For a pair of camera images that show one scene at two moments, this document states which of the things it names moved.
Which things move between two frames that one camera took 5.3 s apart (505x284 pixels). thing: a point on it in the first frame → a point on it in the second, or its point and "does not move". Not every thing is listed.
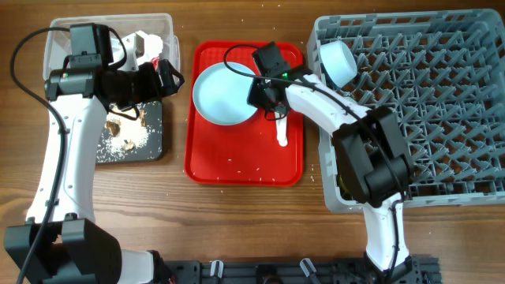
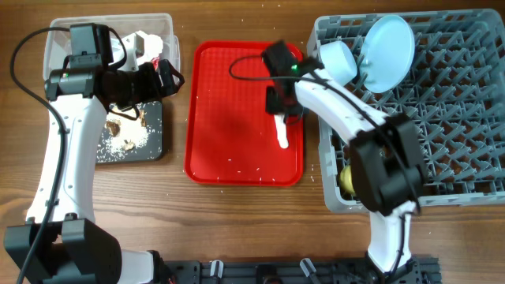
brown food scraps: (125, 135) does not move
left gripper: (152, 88) does not move
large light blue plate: (220, 93) → (387, 54)
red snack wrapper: (155, 62) does not move
